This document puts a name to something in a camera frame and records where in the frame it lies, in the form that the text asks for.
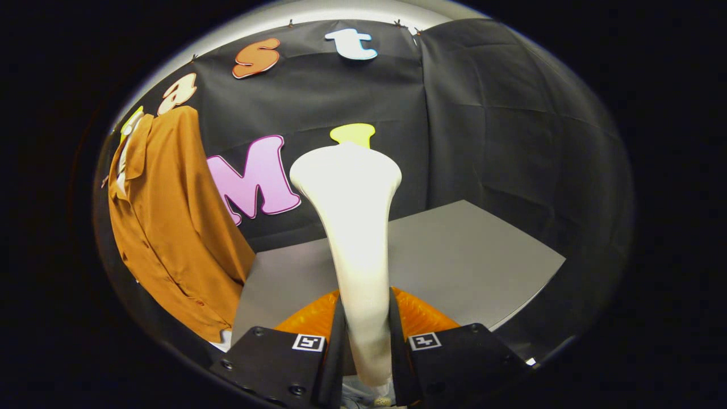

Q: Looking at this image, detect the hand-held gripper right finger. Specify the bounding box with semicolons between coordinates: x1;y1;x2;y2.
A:
388;287;534;407

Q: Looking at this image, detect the black backdrop cloth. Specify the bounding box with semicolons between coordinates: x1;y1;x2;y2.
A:
94;17;636;364

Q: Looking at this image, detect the grey topped cabinet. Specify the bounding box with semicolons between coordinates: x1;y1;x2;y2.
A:
232;200;567;347

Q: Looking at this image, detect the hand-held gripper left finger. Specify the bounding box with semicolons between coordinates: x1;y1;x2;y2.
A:
209;287;348;408

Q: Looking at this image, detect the orange-brown button shirt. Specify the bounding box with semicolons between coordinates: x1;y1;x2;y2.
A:
108;105;257;344

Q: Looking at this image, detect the white garment steamer head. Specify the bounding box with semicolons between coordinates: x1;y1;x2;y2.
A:
290;141;403;388

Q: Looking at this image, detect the white mannequin torso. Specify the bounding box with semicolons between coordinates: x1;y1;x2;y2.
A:
115;116;233;352

